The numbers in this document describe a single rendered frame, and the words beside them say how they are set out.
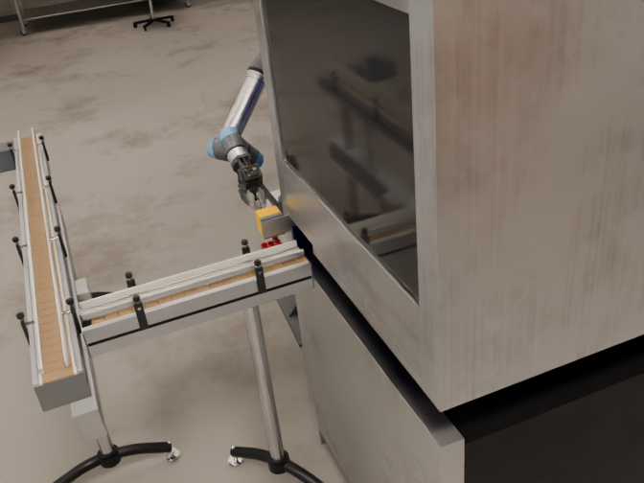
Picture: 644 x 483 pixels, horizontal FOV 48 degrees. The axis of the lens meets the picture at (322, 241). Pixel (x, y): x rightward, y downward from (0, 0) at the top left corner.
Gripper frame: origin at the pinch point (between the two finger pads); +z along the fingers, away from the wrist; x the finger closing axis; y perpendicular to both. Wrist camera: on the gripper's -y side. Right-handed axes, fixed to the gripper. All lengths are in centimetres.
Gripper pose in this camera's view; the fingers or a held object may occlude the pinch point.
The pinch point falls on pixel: (261, 210)
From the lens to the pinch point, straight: 237.1
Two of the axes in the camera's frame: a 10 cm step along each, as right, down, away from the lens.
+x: 9.2, -2.7, 2.8
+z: 3.8, 7.6, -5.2
